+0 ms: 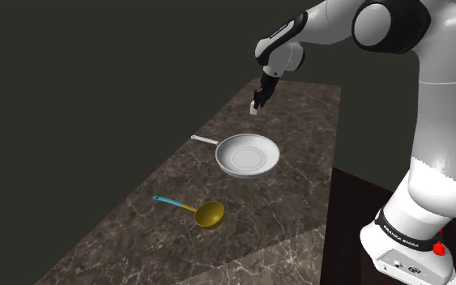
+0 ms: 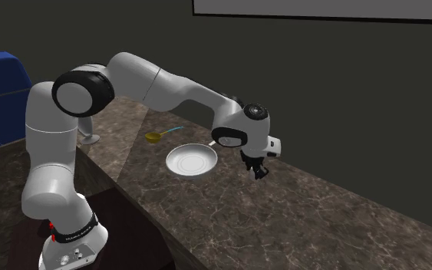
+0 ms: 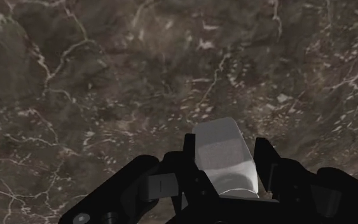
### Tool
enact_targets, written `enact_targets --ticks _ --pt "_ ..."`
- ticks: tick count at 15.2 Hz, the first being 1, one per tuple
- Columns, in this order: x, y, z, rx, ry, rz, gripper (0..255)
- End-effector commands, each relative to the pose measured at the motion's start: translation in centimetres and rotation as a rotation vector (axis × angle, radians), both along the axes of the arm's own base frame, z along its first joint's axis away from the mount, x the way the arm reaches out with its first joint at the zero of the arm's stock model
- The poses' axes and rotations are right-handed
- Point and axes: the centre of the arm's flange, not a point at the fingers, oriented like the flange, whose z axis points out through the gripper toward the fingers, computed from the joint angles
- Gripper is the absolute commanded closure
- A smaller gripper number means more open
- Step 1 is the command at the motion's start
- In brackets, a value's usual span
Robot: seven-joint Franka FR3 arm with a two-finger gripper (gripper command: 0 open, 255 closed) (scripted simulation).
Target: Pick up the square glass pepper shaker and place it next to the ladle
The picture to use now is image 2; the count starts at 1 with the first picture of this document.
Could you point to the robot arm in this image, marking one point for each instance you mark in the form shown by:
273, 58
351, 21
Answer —
133, 82

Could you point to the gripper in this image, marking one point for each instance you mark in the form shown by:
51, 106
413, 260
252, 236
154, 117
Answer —
250, 161

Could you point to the clear wine glass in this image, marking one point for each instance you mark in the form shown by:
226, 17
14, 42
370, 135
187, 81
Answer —
87, 131

